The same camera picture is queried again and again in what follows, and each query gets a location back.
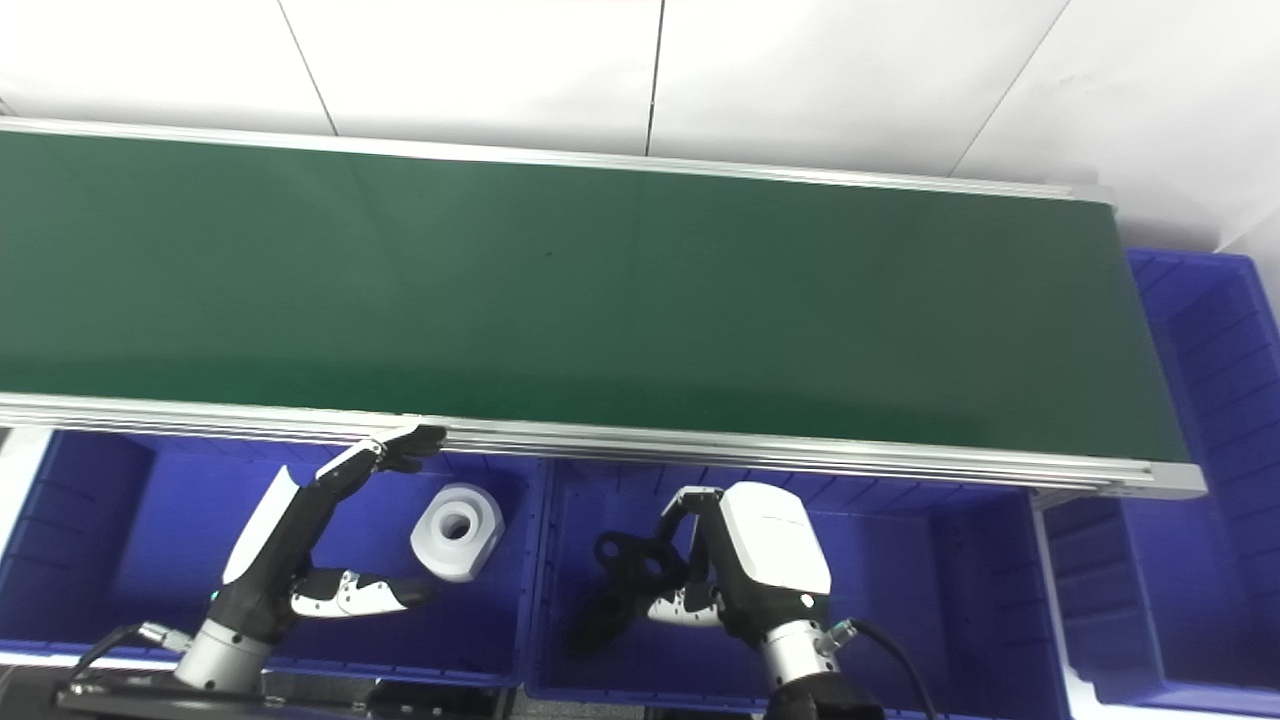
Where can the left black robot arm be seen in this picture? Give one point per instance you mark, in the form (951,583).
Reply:
(225,660)

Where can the white hexagonal bushing part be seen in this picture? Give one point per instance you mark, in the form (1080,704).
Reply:
(480,545)

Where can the black flange part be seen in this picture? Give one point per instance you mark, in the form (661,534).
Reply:
(600,625)
(630,558)

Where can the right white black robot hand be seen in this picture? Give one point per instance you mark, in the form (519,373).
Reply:
(770,550)

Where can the green conveyor belt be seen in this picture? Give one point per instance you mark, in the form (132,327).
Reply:
(600,300)
(700,445)

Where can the blue plastic bin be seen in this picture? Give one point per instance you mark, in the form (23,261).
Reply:
(1200,450)
(930,590)
(130,530)

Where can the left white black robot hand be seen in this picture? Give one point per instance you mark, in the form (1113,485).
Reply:
(265,560)

